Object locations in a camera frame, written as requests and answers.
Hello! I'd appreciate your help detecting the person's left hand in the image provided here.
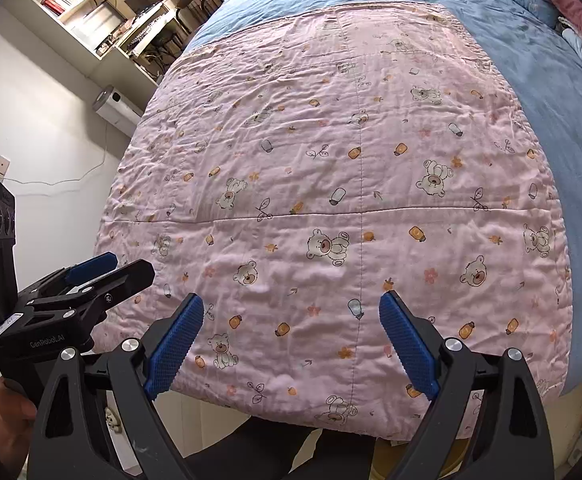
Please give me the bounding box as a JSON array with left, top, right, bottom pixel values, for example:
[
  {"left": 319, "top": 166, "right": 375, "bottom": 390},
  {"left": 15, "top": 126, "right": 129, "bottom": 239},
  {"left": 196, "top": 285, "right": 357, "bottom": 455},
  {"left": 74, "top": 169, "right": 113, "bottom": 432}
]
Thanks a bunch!
[{"left": 0, "top": 377, "right": 37, "bottom": 480}]

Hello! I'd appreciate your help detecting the white air purifier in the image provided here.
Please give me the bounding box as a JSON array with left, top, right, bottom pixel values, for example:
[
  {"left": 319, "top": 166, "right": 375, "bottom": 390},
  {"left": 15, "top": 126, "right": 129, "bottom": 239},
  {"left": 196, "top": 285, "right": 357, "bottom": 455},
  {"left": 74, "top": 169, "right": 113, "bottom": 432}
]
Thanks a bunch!
[{"left": 92, "top": 86, "right": 142, "bottom": 138}]

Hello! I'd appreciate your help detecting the pink bear-print quilt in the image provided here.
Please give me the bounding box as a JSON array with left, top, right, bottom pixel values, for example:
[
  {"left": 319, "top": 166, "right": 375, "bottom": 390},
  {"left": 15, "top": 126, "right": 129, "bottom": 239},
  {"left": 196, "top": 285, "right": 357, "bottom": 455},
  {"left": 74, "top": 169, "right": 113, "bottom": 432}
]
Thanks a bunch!
[{"left": 93, "top": 2, "right": 573, "bottom": 440}]

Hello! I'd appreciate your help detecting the white bookshelf with books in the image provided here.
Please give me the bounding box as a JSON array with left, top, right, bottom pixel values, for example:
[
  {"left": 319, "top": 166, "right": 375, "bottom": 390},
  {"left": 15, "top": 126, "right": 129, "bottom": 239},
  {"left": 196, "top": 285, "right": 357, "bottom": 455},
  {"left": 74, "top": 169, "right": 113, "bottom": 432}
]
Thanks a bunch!
[{"left": 3, "top": 0, "right": 187, "bottom": 107}]

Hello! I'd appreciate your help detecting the wall socket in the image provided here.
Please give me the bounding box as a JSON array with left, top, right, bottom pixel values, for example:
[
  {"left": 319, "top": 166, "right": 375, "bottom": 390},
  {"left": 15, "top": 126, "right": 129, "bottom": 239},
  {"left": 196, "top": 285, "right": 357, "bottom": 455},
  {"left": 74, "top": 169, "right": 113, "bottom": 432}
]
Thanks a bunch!
[{"left": 0, "top": 155, "right": 10, "bottom": 181}]

